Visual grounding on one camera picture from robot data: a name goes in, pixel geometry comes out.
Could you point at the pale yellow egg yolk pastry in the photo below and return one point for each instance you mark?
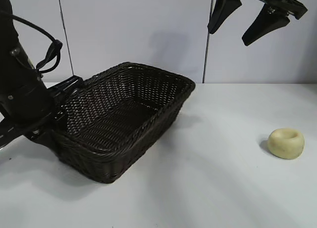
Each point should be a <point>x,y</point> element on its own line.
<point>284,145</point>

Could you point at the dark brown wicker basket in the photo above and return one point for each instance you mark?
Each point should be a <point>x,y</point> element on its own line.
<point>111,119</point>

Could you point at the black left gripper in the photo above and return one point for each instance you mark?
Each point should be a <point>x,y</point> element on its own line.
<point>24,106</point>

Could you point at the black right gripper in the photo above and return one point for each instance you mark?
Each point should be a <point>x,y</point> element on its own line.
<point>282,3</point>

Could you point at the thin dark vertical strip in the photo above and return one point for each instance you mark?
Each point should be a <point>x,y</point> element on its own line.
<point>65,35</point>
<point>208,35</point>

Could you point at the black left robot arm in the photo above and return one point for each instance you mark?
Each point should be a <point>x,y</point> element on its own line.
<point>12,45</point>

